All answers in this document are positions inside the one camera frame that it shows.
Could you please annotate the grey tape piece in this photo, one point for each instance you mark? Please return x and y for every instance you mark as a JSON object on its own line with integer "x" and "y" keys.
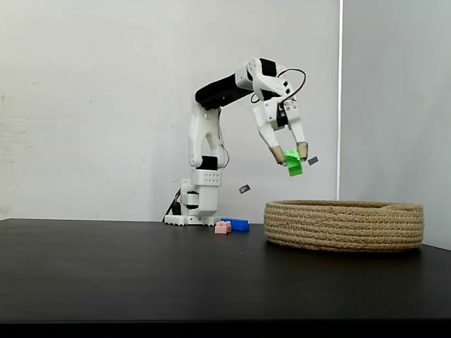
{"x": 314, "y": 161}
{"x": 245, "y": 188}

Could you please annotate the pink lego block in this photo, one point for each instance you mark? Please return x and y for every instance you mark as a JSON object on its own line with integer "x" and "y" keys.
{"x": 222, "y": 228}

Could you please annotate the blue lego block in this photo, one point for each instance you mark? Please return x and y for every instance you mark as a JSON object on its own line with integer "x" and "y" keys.
{"x": 239, "y": 225}

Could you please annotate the white vertical wall strip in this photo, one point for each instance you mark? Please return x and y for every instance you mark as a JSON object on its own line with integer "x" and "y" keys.
{"x": 340, "y": 105}

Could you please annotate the green lego block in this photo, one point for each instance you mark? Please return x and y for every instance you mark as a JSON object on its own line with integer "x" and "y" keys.
{"x": 294, "y": 165}

